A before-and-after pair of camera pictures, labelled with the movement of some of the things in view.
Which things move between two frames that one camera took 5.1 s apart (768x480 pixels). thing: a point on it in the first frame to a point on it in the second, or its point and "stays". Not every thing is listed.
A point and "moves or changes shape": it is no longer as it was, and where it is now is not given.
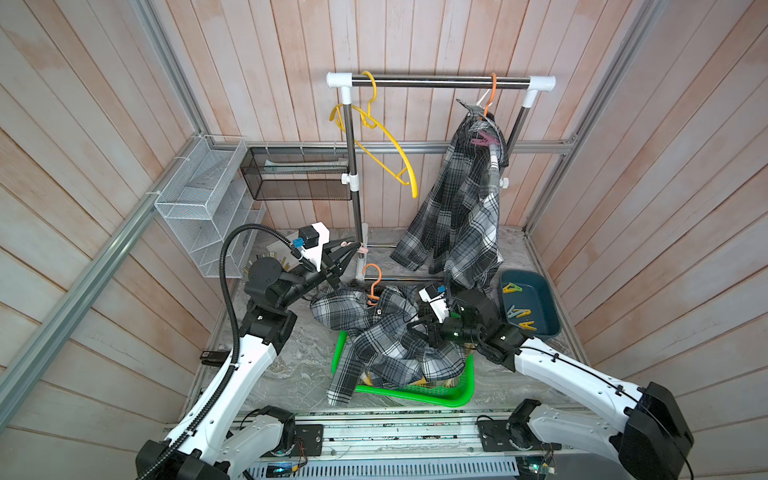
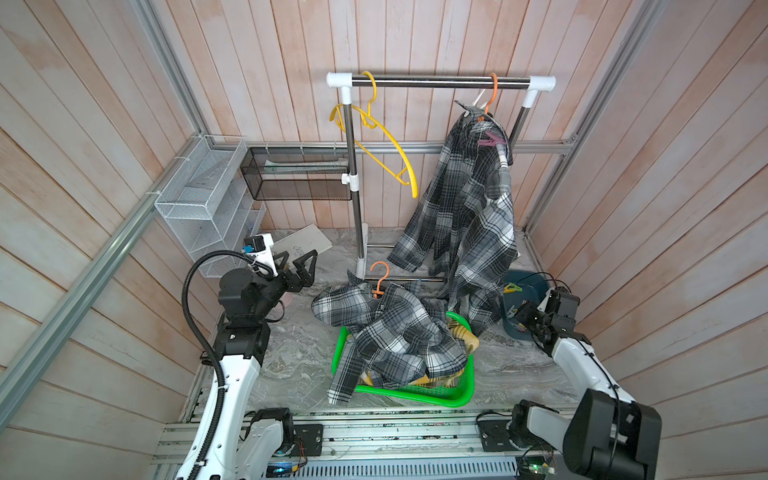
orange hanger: [372, 296] moves or changes shape
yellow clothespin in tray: [511, 288] stays
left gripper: [332, 264] to [306, 279]
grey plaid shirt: [379, 341] stays
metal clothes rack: [530, 85] stays
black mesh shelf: [298, 173] stays
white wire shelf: [208, 197] stays
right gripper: [433, 331] to [522, 313]
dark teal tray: [530, 303] stays
